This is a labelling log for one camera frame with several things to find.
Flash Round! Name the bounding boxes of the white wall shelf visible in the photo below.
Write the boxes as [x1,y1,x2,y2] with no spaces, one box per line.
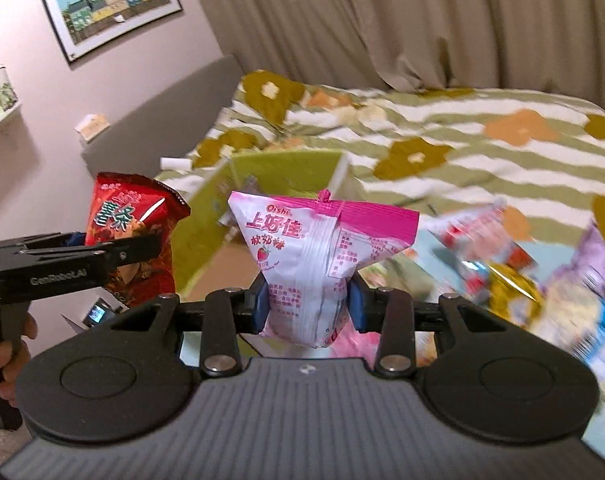
[0,102,24,138]

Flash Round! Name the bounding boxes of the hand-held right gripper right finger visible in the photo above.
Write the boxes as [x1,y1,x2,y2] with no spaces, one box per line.
[347,272,508,380]

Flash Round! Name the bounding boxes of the yellow snack packet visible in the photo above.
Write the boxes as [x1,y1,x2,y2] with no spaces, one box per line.
[485,262,546,328]

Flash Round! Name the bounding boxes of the pink white snack packet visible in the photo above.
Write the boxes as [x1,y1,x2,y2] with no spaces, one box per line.
[227,187,421,350]

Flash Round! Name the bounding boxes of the beige curtain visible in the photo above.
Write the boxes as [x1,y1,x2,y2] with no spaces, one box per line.
[180,0,605,122]

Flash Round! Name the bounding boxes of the striped floral blanket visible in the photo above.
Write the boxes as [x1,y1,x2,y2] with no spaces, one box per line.
[155,70,605,273]

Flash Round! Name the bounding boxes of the green cardboard box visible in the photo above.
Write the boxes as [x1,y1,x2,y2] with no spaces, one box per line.
[172,149,366,301]

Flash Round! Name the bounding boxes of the white blue snack packet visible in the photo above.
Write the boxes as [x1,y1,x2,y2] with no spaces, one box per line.
[530,290,605,401]

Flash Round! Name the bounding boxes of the person's left hand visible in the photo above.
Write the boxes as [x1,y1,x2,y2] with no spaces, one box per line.
[0,311,39,409]

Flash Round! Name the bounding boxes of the framed wall picture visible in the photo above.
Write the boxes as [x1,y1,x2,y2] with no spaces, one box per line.
[36,0,184,64]

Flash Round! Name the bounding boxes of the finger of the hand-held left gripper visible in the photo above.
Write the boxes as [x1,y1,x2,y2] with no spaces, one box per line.
[18,231,88,253]
[95,233,163,275]

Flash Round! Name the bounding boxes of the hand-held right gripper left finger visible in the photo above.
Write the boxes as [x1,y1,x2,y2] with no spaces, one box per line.
[110,277,270,379]

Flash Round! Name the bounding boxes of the glass jar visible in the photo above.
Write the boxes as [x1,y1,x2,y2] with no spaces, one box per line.
[0,63,20,111]

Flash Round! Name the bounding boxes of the grey bed headboard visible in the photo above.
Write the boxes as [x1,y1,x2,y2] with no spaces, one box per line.
[80,55,244,179]

